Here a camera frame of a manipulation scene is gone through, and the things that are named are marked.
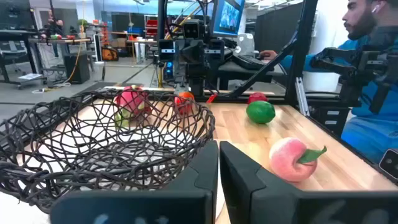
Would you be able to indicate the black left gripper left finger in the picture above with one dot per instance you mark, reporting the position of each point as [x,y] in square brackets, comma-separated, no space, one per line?
[186,202]

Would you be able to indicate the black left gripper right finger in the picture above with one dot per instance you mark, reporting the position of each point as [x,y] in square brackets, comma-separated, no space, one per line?
[248,193]

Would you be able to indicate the pink peach with leaf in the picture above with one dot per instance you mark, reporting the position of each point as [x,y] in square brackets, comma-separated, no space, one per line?
[286,161]

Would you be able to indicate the red orange mango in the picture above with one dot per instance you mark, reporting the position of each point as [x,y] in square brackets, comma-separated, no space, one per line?
[185,102]

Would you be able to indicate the red round fruit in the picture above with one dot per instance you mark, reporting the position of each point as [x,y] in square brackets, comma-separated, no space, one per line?
[257,97]

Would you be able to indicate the pink dragon fruit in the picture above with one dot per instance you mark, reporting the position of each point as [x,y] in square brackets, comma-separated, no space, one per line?
[132,99]

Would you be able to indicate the green lime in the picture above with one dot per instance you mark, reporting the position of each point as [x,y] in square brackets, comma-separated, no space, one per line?
[260,112]

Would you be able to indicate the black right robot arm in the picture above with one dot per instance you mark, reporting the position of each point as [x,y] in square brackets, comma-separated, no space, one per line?
[196,84]

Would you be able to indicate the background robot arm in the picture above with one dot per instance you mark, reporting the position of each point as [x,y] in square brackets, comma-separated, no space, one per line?
[54,26]

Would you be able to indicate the blue lit computer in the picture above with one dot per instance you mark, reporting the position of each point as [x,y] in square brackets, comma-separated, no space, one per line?
[168,68]

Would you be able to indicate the small red tool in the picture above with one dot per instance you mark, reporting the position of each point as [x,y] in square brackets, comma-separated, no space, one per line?
[212,98]

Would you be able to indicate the computer monitor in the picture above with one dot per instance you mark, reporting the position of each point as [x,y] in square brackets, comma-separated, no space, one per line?
[228,17]

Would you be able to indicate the red bin shelf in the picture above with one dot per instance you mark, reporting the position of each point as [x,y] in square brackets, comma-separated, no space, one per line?
[151,28]

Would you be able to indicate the black keyboard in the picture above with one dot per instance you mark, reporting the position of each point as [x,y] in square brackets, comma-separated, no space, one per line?
[248,62]

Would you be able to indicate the person's hand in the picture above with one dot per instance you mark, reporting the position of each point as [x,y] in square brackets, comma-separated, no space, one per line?
[267,55]

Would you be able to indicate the cardboard box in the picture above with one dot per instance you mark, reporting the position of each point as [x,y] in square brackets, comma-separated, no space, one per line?
[119,42]

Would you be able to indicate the white upright panel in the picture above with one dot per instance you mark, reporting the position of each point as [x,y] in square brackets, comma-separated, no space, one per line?
[98,46]

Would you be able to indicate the black drawer unit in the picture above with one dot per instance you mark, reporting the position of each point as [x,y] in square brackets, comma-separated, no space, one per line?
[329,119]

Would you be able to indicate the silver aluminium bar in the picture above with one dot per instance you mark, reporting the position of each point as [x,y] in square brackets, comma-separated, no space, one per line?
[301,96]

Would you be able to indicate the black computer tower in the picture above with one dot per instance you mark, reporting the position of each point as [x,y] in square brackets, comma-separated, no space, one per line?
[76,68]

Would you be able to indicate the wooden top workbench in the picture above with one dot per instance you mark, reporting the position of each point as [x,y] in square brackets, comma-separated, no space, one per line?
[59,40]

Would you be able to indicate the person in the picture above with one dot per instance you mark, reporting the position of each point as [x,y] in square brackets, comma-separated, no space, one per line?
[373,137]

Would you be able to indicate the black background desk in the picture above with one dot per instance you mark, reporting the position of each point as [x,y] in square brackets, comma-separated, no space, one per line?
[12,53]

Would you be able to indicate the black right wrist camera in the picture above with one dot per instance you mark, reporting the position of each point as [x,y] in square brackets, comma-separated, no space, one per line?
[191,30]

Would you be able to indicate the black metal rig frame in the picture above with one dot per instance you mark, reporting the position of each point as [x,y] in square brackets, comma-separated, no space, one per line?
[300,46]

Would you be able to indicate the black table level camera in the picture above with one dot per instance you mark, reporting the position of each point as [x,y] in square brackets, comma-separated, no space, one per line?
[389,164]

